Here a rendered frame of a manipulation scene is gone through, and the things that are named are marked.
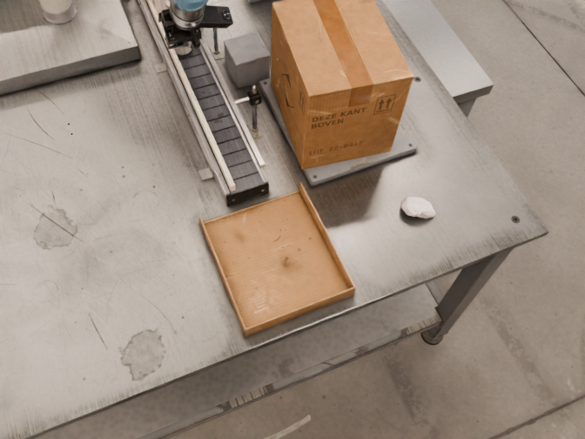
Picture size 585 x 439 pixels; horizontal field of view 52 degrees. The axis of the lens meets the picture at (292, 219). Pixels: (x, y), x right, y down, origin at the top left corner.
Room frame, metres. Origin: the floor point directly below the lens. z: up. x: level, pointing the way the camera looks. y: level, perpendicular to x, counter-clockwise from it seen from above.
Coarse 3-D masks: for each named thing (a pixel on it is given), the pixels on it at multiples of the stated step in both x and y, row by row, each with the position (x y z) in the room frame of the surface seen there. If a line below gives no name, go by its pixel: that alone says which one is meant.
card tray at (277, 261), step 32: (224, 224) 0.69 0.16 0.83; (256, 224) 0.70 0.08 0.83; (288, 224) 0.71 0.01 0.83; (320, 224) 0.70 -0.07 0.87; (224, 256) 0.61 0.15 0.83; (256, 256) 0.62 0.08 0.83; (288, 256) 0.62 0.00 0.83; (320, 256) 0.63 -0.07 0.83; (256, 288) 0.54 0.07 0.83; (288, 288) 0.54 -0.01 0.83; (320, 288) 0.55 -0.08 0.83; (352, 288) 0.54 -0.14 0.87; (256, 320) 0.46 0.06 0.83
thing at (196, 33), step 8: (160, 16) 1.06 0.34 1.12; (168, 16) 1.03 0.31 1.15; (168, 24) 1.00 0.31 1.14; (176, 24) 1.01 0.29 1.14; (168, 32) 1.04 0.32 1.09; (176, 32) 1.04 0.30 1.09; (184, 32) 1.04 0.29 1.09; (192, 32) 1.05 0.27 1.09; (200, 32) 1.06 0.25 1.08; (168, 40) 1.02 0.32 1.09; (176, 40) 1.02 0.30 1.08; (184, 40) 1.04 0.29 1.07; (192, 40) 1.05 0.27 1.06; (168, 48) 1.03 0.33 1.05
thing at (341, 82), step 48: (288, 0) 1.15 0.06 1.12; (336, 0) 1.16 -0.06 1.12; (288, 48) 1.00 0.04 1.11; (336, 48) 1.01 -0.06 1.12; (384, 48) 1.02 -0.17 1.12; (288, 96) 0.99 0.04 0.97; (336, 96) 0.88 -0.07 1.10; (384, 96) 0.92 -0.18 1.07; (336, 144) 0.89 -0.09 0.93; (384, 144) 0.93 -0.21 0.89
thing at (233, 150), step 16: (160, 32) 1.26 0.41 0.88; (192, 48) 1.21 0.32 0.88; (192, 64) 1.15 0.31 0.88; (192, 80) 1.10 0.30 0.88; (208, 80) 1.10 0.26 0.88; (208, 96) 1.05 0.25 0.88; (208, 112) 0.99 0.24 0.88; (224, 112) 1.00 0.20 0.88; (224, 128) 0.94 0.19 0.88; (224, 144) 0.90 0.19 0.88; (240, 144) 0.90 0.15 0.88; (240, 160) 0.85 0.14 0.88; (224, 176) 0.80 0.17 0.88; (240, 176) 0.80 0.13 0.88; (256, 176) 0.81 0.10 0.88
